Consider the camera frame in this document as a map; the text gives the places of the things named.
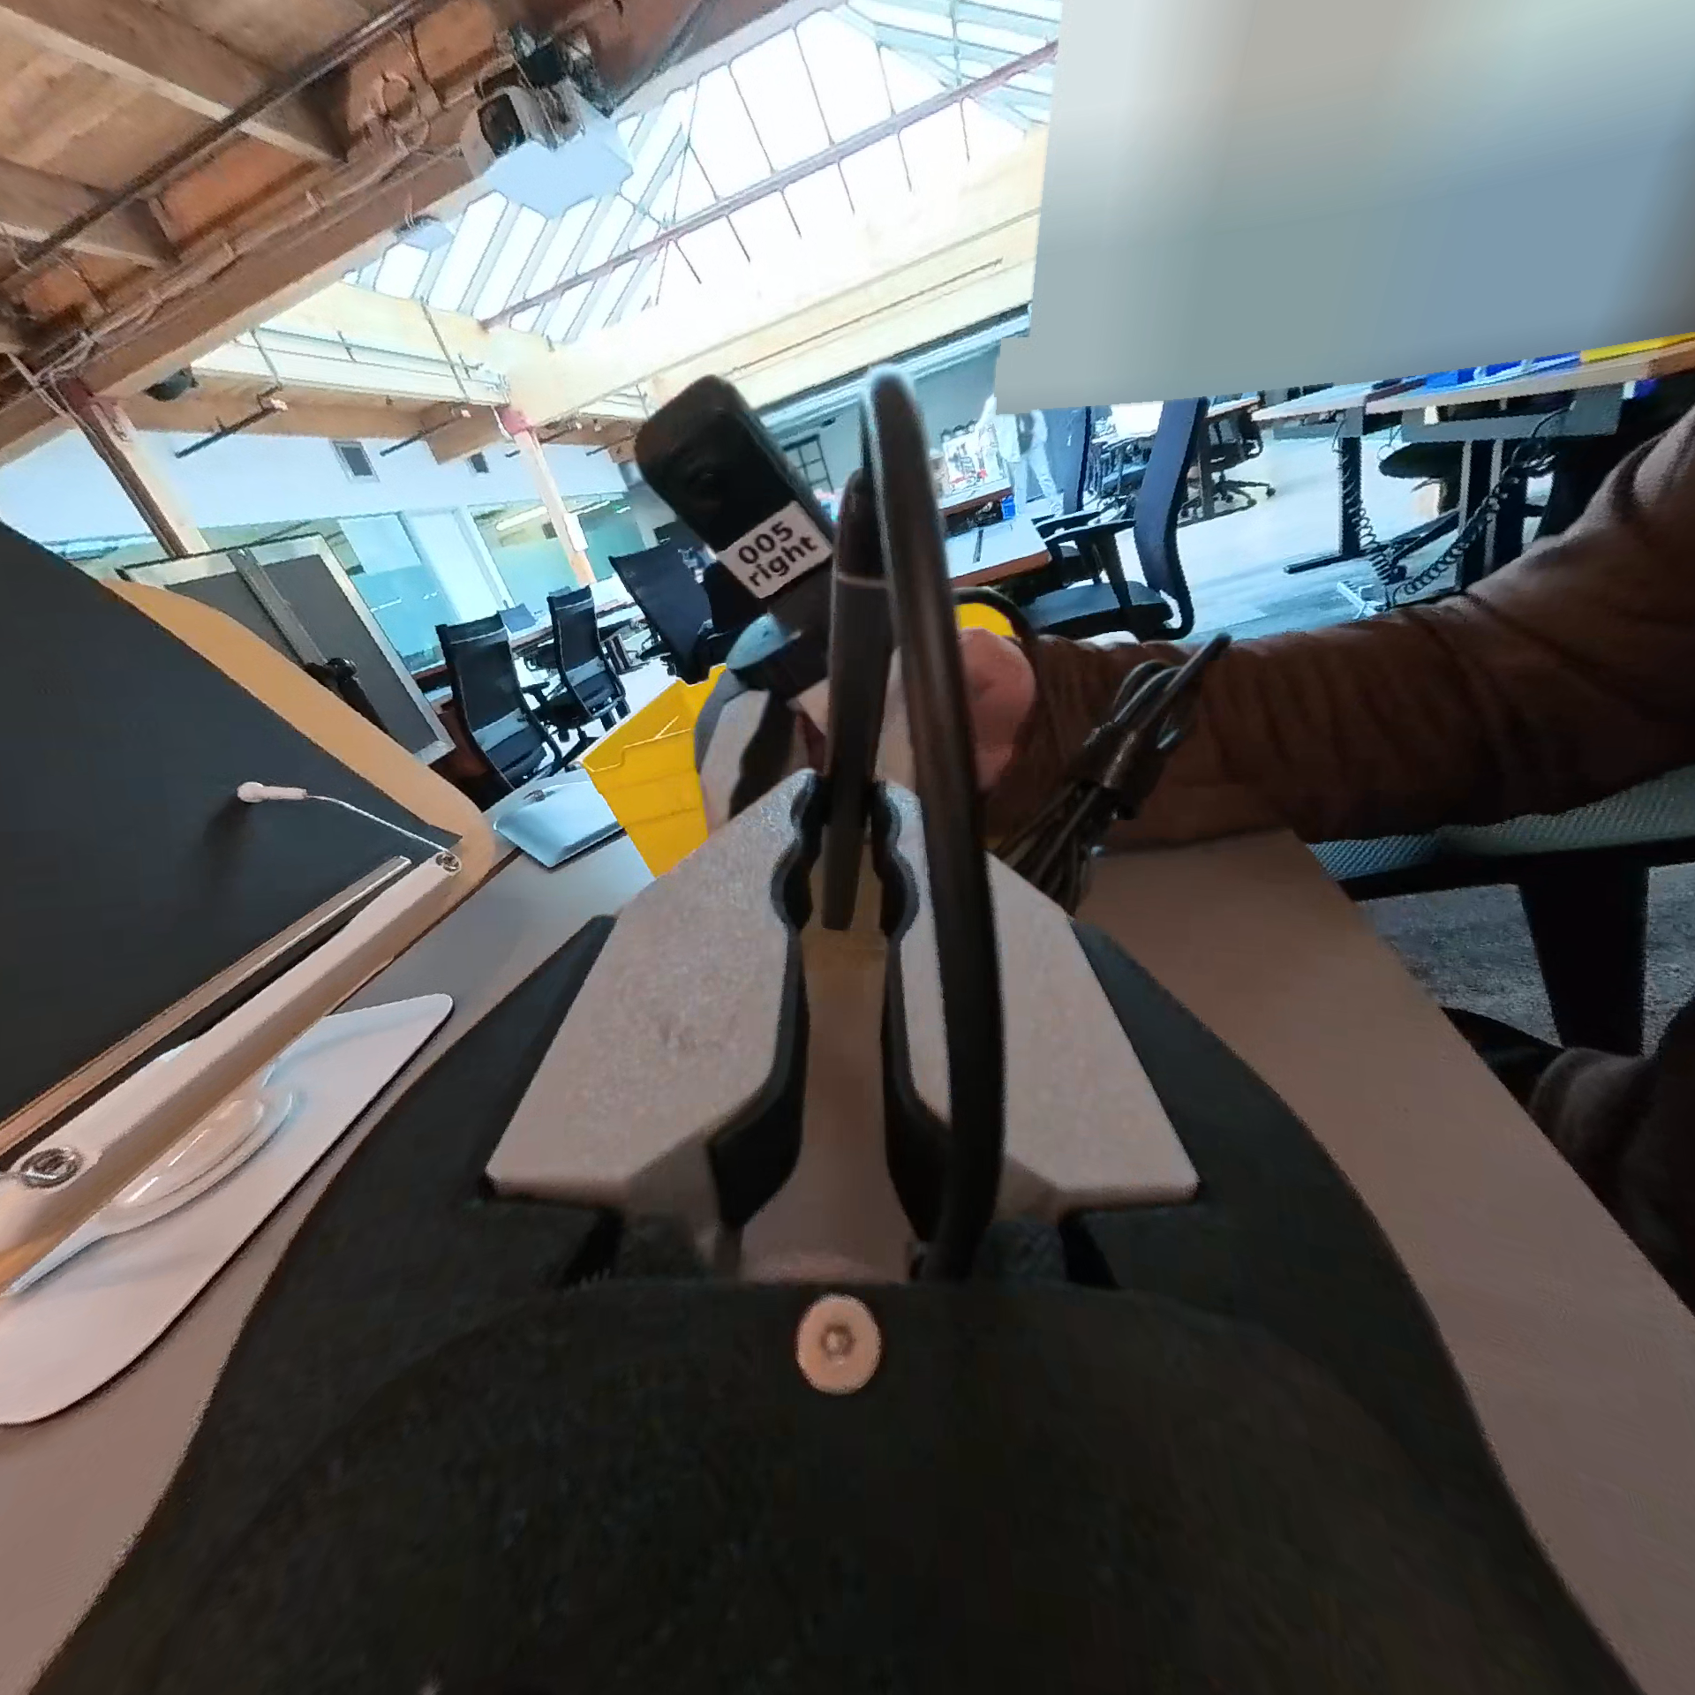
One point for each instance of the brown edged desk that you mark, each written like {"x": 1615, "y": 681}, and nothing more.
{"x": 991, "y": 543}

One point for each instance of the grey leather pouch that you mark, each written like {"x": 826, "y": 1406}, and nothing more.
{"x": 562, "y": 821}

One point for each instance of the person's leg dark pants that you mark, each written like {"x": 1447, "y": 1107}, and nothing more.
{"x": 1626, "y": 1137}

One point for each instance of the person's right forearm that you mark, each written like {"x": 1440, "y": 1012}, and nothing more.
{"x": 1391, "y": 701}

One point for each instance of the grey framed panel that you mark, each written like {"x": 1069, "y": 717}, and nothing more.
{"x": 355, "y": 621}

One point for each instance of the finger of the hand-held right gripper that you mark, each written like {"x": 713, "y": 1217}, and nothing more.
{"x": 747, "y": 755}

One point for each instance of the person's right hand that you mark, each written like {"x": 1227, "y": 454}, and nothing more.
{"x": 998, "y": 715}

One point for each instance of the slim grey usb hub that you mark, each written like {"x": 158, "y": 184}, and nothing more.
{"x": 852, "y": 741}

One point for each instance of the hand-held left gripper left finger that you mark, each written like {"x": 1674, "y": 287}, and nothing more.
{"x": 662, "y": 1019}

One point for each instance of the yellow storage bin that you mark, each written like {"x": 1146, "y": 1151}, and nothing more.
{"x": 649, "y": 779}

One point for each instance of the black seat chair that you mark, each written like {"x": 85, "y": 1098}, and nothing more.
{"x": 1520, "y": 832}

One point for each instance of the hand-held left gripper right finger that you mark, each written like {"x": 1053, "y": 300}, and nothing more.
{"x": 1084, "y": 1072}

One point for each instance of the black office chair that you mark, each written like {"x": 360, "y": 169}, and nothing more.
{"x": 1146, "y": 529}
{"x": 496, "y": 690}
{"x": 587, "y": 662}
{"x": 662, "y": 609}

